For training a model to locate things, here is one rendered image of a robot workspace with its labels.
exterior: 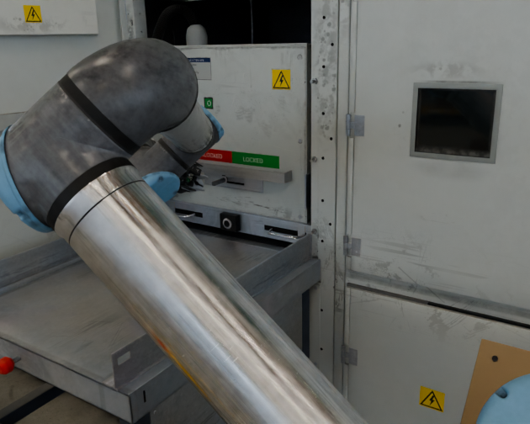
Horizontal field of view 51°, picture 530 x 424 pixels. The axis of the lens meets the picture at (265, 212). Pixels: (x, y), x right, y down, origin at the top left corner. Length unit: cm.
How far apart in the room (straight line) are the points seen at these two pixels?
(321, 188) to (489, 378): 70
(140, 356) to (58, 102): 53
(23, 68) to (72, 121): 97
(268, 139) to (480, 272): 64
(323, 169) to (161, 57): 79
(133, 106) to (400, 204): 81
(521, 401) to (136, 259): 40
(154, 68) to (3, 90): 95
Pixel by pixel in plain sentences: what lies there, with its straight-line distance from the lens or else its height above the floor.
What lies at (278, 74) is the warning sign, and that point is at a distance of 146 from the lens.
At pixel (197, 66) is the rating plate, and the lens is 162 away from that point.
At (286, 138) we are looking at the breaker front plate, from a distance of 147.
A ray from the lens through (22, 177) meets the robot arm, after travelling 64.
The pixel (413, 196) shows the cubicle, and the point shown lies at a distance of 129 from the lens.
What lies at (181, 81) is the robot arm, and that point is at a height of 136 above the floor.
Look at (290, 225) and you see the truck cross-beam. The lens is 151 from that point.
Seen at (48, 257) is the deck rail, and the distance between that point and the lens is 154.
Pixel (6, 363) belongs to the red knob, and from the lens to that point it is 119.
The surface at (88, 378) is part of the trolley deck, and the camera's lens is 105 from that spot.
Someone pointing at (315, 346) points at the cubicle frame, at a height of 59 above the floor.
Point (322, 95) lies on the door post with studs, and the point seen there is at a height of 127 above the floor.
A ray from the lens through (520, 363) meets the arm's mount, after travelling 89.
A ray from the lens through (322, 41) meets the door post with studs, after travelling 135.
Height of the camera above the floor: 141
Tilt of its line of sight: 17 degrees down
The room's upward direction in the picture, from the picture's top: 1 degrees counter-clockwise
